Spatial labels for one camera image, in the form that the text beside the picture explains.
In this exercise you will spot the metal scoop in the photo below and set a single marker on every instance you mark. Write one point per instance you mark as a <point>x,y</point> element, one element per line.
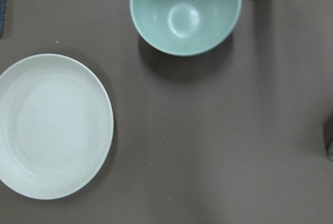
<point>330,151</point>

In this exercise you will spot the mint green bowl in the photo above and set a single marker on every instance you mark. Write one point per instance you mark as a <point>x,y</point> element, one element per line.
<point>185,27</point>

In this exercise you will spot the cream round plate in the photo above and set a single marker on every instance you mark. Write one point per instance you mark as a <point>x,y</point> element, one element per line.
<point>56,126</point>

